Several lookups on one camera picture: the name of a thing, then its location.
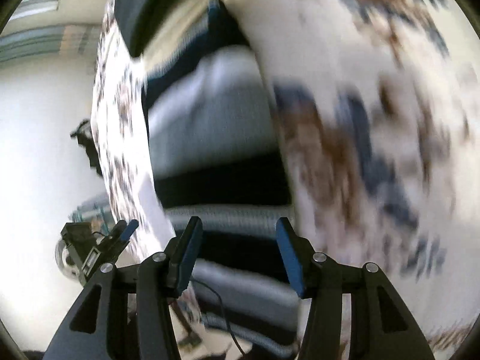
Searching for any black grey striped knit garment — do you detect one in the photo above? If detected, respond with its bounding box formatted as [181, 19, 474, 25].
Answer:
[114, 0, 301, 359]

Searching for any black cable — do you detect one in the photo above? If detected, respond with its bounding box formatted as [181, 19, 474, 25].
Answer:
[190, 276, 248, 359]

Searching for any floral cream fleece blanket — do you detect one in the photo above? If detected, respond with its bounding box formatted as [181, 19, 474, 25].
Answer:
[91, 0, 479, 359]

